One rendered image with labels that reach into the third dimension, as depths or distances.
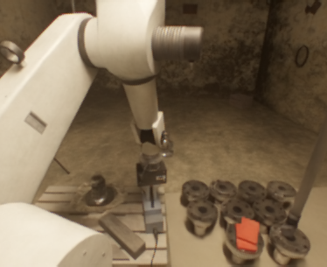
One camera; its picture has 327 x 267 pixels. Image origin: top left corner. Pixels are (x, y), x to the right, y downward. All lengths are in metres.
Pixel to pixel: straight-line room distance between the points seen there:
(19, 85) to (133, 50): 0.35
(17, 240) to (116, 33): 0.61
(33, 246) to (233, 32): 6.52
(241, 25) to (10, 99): 6.42
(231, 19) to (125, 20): 5.95
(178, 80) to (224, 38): 1.79
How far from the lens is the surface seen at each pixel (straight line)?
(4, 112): 0.64
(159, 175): 1.46
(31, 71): 0.70
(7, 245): 0.44
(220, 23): 6.51
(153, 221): 1.60
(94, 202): 1.93
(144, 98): 1.05
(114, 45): 0.73
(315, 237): 2.25
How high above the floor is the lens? 1.45
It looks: 24 degrees down
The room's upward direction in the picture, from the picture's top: 1 degrees clockwise
